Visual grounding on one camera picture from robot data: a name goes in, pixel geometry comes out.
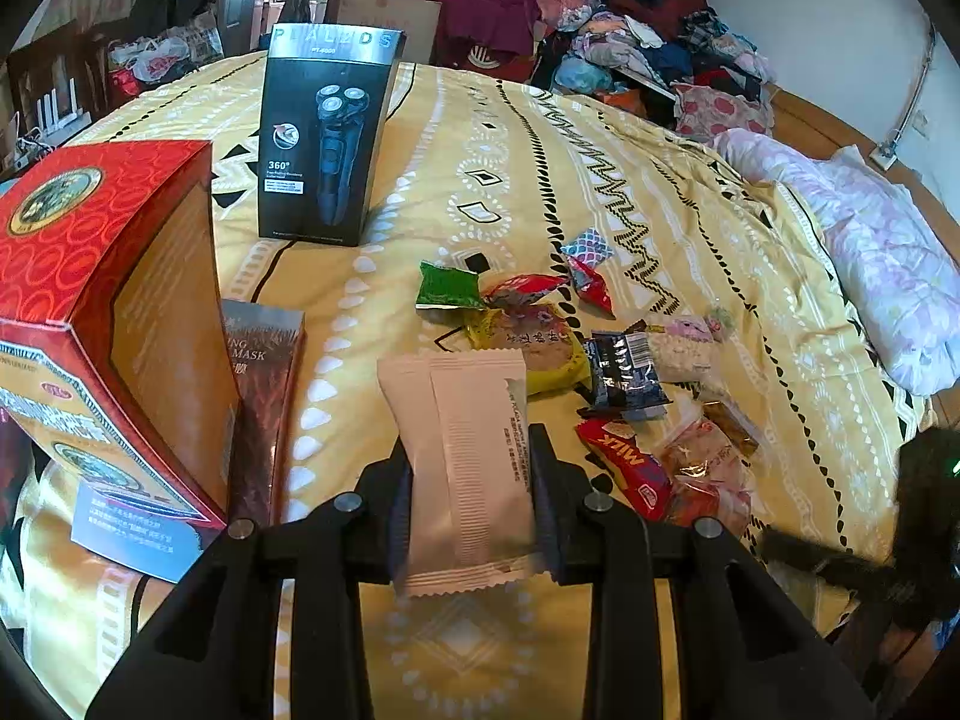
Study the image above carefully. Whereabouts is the pale pink snack packet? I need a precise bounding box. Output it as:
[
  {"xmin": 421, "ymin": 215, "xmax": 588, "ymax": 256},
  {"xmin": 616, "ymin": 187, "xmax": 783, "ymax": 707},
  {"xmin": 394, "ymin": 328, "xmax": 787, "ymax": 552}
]
[{"xmin": 377, "ymin": 349, "xmax": 545, "ymax": 596}]

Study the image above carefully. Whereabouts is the clear red snack packet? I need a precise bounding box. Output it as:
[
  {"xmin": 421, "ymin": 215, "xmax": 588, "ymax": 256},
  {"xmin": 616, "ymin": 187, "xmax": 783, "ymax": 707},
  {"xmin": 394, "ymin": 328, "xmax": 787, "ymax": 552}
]
[{"xmin": 654, "ymin": 418, "xmax": 752, "ymax": 536}]

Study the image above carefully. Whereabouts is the red milk candy packet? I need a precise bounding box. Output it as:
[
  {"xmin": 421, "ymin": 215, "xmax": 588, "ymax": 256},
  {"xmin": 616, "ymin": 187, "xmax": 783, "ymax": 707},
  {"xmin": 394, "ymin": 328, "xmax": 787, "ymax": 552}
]
[{"xmin": 574, "ymin": 418, "xmax": 672, "ymax": 522}]

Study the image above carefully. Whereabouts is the dark blue foil snack packet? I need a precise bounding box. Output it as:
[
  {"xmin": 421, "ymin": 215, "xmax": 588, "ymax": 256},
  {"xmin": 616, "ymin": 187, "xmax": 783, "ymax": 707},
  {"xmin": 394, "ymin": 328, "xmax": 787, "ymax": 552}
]
[{"xmin": 583, "ymin": 332, "xmax": 670, "ymax": 421}]

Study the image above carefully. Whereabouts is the pink clear biscuit packet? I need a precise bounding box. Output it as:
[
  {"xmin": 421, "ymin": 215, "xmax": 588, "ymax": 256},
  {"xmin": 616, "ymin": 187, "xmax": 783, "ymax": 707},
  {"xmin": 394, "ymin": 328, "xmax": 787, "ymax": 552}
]
[{"xmin": 644, "ymin": 309, "xmax": 732, "ymax": 392}]

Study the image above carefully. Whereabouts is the pink floral quilt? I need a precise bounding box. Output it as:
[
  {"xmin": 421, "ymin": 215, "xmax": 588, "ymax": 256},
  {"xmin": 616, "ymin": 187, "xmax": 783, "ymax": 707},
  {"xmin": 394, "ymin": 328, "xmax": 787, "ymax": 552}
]
[{"xmin": 711, "ymin": 128, "xmax": 958, "ymax": 397}]

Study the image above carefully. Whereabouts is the red face mask box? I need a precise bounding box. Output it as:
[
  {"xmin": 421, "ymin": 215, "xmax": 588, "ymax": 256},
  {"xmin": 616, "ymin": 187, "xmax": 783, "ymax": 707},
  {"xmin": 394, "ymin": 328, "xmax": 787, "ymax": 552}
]
[{"xmin": 221, "ymin": 299, "xmax": 304, "ymax": 528}]

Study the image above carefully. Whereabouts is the large red gift box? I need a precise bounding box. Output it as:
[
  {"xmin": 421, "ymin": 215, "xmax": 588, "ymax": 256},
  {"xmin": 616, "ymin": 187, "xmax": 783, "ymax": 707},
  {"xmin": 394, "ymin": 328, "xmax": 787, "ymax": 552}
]
[{"xmin": 0, "ymin": 138, "xmax": 243, "ymax": 587}]

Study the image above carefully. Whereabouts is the yellow walnut cake packet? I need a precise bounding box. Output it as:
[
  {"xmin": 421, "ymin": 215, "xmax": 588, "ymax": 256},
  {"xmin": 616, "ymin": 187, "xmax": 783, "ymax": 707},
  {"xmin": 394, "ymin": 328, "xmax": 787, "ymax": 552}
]
[{"xmin": 464, "ymin": 302, "xmax": 590, "ymax": 395}]

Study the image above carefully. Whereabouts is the red blue patterned candy packet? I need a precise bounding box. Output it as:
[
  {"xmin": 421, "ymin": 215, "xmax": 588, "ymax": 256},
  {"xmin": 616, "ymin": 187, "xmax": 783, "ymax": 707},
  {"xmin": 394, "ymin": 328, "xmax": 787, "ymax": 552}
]
[{"xmin": 562, "ymin": 227, "xmax": 613, "ymax": 317}]

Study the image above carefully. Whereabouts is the green snack packet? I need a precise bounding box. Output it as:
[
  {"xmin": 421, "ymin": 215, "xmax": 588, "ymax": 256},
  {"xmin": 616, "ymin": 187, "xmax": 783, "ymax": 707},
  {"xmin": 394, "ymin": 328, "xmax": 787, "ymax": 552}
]
[{"xmin": 415, "ymin": 262, "xmax": 485, "ymax": 310}]

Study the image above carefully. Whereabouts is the wooden headboard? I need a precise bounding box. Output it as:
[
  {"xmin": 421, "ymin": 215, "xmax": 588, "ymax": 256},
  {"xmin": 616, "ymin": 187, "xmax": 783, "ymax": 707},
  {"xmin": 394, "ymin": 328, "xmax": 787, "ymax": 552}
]
[{"xmin": 771, "ymin": 86, "xmax": 960, "ymax": 260}]

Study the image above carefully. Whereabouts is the black electric shaver box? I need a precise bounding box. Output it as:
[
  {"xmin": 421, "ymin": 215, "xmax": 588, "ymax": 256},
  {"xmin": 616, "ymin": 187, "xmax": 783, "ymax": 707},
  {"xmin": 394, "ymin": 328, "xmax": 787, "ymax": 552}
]
[{"xmin": 257, "ymin": 23, "xmax": 405, "ymax": 247}]

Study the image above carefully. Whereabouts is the pile of clothes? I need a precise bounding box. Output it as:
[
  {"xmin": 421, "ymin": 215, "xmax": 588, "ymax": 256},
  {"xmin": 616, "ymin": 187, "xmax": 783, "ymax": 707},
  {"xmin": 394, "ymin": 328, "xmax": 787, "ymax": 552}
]
[{"xmin": 431, "ymin": 0, "xmax": 775, "ymax": 142}]

